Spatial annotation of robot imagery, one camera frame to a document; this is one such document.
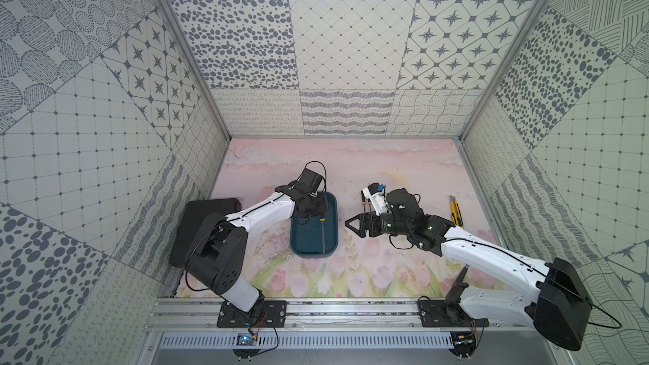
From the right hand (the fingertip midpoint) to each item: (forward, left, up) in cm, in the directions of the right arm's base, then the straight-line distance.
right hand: (354, 224), depth 76 cm
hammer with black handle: (-17, -28, -2) cm, 32 cm away
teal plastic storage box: (0, +12, -9) cm, 15 cm away
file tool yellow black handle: (+6, +10, -9) cm, 15 cm away
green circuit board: (-28, +32, -17) cm, 46 cm away
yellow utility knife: (+12, -40, -15) cm, 45 cm away
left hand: (+11, +10, -7) cm, 16 cm away
